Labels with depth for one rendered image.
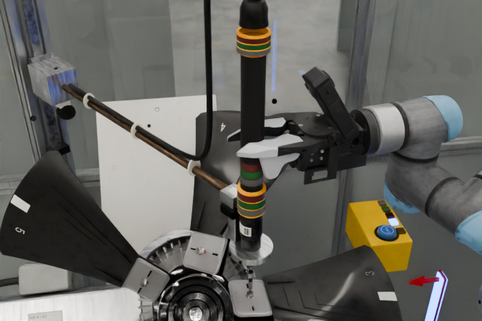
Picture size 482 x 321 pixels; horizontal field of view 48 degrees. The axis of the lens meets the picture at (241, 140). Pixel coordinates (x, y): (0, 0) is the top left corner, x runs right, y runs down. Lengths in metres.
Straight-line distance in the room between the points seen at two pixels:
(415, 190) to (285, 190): 0.88
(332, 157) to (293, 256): 1.14
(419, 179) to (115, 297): 0.58
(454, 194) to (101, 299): 0.64
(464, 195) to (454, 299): 1.52
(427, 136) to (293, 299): 0.35
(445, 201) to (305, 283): 0.29
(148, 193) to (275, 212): 0.69
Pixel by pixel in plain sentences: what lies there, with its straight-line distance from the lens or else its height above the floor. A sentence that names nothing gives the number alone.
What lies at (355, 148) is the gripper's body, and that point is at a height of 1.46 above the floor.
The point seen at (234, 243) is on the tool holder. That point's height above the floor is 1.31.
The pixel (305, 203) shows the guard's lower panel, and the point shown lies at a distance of 1.77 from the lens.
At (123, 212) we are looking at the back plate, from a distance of 1.17.
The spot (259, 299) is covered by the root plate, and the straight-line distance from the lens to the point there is 0.96.
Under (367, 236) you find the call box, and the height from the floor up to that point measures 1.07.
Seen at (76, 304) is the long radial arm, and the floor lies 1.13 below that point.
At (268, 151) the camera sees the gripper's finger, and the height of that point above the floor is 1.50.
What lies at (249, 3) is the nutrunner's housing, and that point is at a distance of 0.67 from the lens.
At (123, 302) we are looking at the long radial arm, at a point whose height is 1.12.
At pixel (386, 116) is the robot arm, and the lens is 0.83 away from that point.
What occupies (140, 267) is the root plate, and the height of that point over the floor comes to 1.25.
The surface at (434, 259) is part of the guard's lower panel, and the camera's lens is 2.15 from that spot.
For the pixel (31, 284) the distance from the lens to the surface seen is 1.12.
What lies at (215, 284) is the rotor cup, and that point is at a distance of 0.89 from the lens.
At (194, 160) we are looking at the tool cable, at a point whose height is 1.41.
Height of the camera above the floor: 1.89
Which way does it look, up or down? 31 degrees down
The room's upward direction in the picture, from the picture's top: straight up
